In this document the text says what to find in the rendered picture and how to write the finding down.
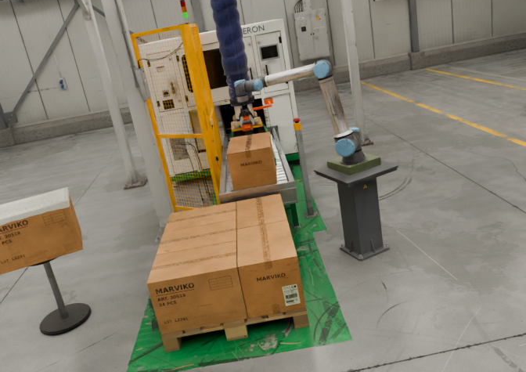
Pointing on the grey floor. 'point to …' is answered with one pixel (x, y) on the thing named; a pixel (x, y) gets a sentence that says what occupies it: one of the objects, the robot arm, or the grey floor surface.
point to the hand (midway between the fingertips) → (247, 125)
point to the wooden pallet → (238, 328)
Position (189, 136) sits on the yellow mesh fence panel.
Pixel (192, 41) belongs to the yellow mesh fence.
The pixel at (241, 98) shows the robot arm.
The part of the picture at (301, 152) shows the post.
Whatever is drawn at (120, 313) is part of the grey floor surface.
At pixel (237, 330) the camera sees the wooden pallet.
